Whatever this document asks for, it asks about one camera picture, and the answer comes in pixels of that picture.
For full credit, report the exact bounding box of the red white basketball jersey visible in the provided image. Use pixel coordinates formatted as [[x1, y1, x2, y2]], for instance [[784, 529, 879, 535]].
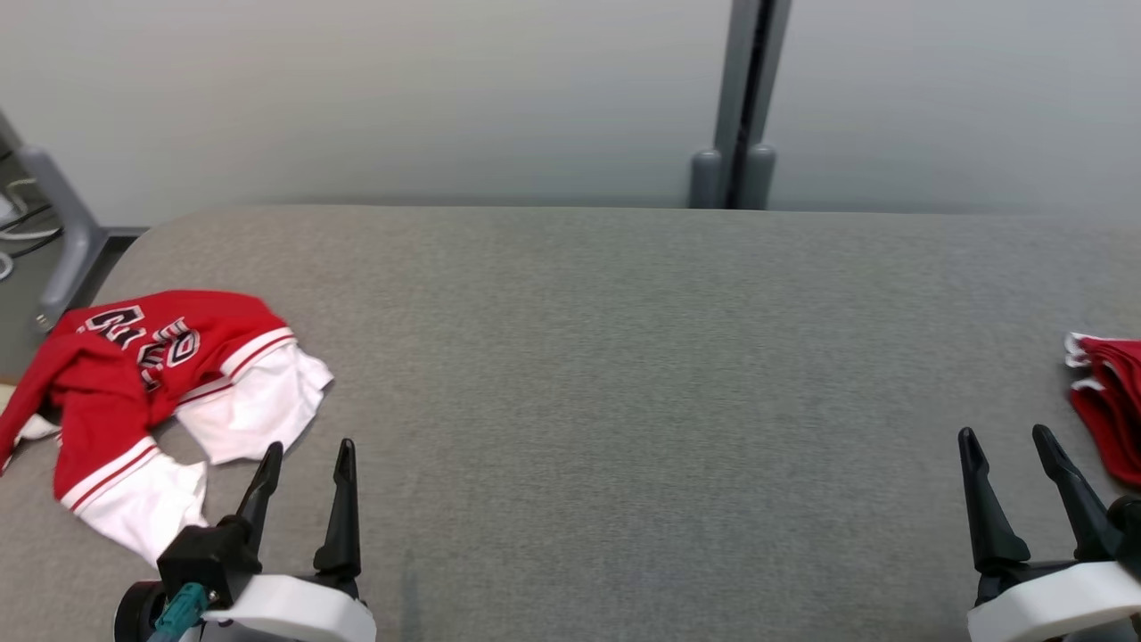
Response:
[[0, 290, 335, 567]]

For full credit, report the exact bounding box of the grey bent metal frame leg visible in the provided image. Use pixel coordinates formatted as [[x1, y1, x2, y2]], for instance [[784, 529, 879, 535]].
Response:
[[0, 111, 110, 333]]

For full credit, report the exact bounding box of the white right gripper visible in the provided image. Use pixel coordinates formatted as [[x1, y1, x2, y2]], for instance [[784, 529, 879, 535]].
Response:
[[958, 424, 1141, 642]]

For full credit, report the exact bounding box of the teal camera cable connector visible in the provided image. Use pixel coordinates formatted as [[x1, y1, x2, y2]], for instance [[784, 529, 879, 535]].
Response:
[[147, 584, 210, 642]]

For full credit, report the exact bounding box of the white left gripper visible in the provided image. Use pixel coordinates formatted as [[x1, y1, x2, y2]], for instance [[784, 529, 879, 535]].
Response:
[[178, 439, 377, 642]]

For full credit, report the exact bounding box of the folded red garment stack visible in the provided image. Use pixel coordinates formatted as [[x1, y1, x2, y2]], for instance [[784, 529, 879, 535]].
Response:
[[1063, 332, 1141, 489]]

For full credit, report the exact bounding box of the grey double partition post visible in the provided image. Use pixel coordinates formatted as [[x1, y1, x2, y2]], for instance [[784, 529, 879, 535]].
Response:
[[689, 0, 792, 210]]

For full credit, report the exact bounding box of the white cable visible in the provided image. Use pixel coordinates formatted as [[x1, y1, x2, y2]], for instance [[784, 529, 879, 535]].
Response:
[[0, 177, 63, 279]]

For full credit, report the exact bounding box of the black cable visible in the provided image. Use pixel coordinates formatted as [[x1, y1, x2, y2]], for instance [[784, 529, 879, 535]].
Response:
[[0, 203, 63, 259]]

